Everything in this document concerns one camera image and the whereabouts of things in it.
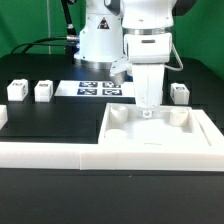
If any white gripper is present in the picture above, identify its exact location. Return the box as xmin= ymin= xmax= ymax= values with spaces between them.
xmin=124 ymin=33 xmax=172 ymax=118

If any white square table top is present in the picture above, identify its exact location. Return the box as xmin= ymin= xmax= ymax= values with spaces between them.
xmin=98 ymin=103 xmax=208 ymax=147

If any white sheet with markers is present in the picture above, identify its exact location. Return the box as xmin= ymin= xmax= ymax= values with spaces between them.
xmin=55 ymin=80 xmax=134 ymax=98

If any white U-shaped obstacle fence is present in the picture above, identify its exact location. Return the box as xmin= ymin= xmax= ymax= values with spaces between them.
xmin=0 ymin=109 xmax=224 ymax=172

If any black cable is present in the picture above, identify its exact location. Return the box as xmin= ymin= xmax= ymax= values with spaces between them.
xmin=9 ymin=0 xmax=81 ymax=55

